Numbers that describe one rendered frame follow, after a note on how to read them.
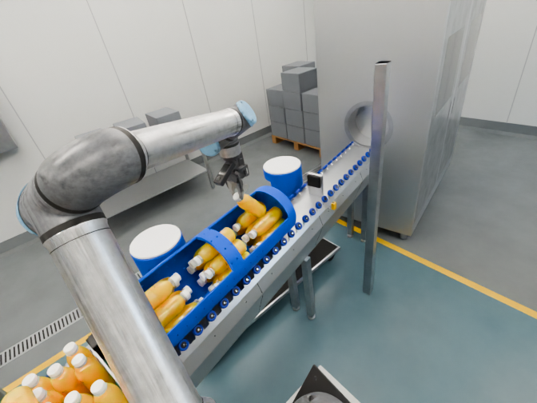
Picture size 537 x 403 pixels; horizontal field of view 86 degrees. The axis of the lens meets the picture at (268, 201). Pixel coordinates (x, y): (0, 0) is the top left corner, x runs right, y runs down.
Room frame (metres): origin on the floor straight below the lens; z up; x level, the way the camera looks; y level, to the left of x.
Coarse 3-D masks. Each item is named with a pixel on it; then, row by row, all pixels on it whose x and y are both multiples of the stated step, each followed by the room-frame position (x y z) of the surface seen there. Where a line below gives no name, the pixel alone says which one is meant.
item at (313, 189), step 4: (308, 176) 1.61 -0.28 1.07; (312, 176) 1.60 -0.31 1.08; (316, 176) 1.59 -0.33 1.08; (320, 176) 1.57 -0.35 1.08; (308, 180) 1.61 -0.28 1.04; (312, 180) 1.59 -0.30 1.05; (316, 180) 1.57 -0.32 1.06; (320, 180) 1.57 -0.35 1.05; (308, 184) 1.61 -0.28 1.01; (312, 184) 1.59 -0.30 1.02; (316, 184) 1.57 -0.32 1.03; (320, 184) 1.57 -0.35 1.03; (308, 188) 1.64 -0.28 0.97; (312, 188) 1.61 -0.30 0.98; (316, 188) 1.59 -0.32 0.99; (320, 188) 1.57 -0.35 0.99; (312, 192) 1.62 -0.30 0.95; (316, 192) 1.59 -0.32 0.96; (320, 192) 1.57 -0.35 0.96; (320, 196) 1.57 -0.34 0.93
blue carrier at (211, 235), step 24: (264, 192) 1.25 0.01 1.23; (288, 216) 1.16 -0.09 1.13; (192, 240) 0.99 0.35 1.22; (216, 240) 0.95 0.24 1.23; (168, 264) 0.95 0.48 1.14; (240, 264) 0.89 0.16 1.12; (144, 288) 0.86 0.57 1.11; (192, 288) 0.94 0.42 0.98; (216, 288) 0.79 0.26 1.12; (192, 312) 0.70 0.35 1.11; (168, 336) 0.62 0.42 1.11
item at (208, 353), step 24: (336, 168) 1.92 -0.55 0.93; (360, 192) 1.97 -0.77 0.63; (336, 216) 1.60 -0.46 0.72; (288, 240) 1.21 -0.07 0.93; (312, 240) 1.33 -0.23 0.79; (288, 264) 1.12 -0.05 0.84; (240, 288) 0.93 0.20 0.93; (264, 288) 0.97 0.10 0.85; (216, 312) 0.82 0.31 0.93; (240, 312) 0.85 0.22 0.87; (192, 336) 0.73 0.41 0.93; (216, 336) 0.74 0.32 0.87; (192, 360) 0.65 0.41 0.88; (216, 360) 0.76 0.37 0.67
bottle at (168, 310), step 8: (176, 296) 0.76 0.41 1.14; (184, 296) 0.77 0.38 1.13; (168, 304) 0.72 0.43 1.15; (176, 304) 0.73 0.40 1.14; (184, 304) 0.74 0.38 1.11; (160, 312) 0.70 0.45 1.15; (168, 312) 0.70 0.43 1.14; (176, 312) 0.71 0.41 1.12; (160, 320) 0.67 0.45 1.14; (168, 320) 0.68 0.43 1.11
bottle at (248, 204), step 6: (246, 198) 1.13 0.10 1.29; (252, 198) 1.15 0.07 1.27; (240, 204) 1.12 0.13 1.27; (246, 204) 1.12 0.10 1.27; (252, 204) 1.13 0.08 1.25; (258, 204) 1.17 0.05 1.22; (246, 210) 1.14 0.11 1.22; (252, 210) 1.14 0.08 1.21; (258, 210) 1.16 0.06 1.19; (264, 210) 1.18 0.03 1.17; (258, 216) 1.17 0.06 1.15
